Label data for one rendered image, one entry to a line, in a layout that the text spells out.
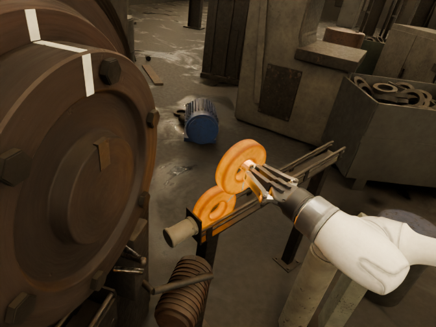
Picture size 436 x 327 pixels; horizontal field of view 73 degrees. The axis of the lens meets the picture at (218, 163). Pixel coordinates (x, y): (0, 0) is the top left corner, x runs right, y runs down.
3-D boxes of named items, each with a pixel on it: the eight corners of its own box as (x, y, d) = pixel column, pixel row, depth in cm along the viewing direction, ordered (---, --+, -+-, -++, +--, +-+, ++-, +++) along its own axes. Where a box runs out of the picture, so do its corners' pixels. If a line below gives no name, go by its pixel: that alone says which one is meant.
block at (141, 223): (100, 291, 80) (91, 228, 67) (117, 268, 86) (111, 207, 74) (136, 303, 78) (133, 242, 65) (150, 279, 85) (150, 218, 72)
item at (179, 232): (163, 239, 88) (161, 225, 85) (187, 225, 93) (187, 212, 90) (173, 252, 85) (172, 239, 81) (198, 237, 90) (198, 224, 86)
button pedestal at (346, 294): (307, 349, 129) (363, 255, 96) (308, 301, 149) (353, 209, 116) (344, 362, 126) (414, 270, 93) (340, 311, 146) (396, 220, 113)
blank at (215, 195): (203, 231, 98) (209, 237, 96) (183, 212, 86) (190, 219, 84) (235, 198, 101) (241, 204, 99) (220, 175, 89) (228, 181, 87)
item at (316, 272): (276, 333, 133) (311, 257, 105) (279, 309, 143) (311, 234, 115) (303, 342, 131) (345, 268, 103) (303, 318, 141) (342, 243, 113)
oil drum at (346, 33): (309, 87, 473) (327, 28, 425) (309, 78, 522) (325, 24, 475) (346, 95, 464) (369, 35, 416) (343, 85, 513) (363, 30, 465)
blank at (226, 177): (217, 149, 69) (226, 156, 67) (262, 131, 78) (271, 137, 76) (212, 196, 79) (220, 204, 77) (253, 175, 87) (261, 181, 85)
